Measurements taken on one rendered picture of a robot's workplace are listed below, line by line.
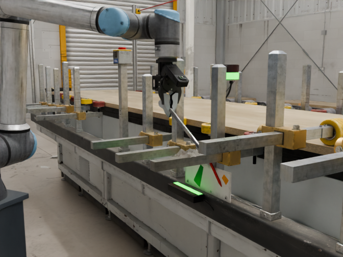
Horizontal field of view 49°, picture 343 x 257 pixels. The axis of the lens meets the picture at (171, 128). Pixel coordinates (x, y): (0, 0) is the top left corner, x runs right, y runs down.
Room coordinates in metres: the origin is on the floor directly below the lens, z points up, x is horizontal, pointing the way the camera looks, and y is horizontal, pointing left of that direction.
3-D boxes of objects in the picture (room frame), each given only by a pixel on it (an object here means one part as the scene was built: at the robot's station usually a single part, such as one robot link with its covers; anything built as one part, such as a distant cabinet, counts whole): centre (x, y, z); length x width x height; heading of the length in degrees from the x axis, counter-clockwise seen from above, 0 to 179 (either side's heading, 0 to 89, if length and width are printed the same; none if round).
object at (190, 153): (1.14, -0.05, 0.87); 0.09 x 0.07 x 0.02; 122
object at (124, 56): (1.90, 0.24, 1.18); 0.07 x 0.07 x 0.08; 32
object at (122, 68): (1.90, 0.25, 0.93); 0.05 x 0.04 x 0.45; 32
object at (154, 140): (1.66, 0.10, 0.82); 0.13 x 0.06 x 0.05; 32
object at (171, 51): (1.37, 0.02, 1.19); 0.10 x 0.09 x 0.05; 122
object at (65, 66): (2.74, 0.77, 0.94); 0.03 x 0.03 x 0.48; 32
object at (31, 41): (3.66, 1.29, 1.20); 0.15 x 0.12 x 1.00; 32
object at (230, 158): (1.23, -0.17, 0.85); 0.13 x 0.06 x 0.05; 32
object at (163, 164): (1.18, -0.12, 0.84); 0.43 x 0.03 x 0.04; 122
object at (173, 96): (1.39, 0.00, 1.00); 0.06 x 0.03 x 0.09; 32
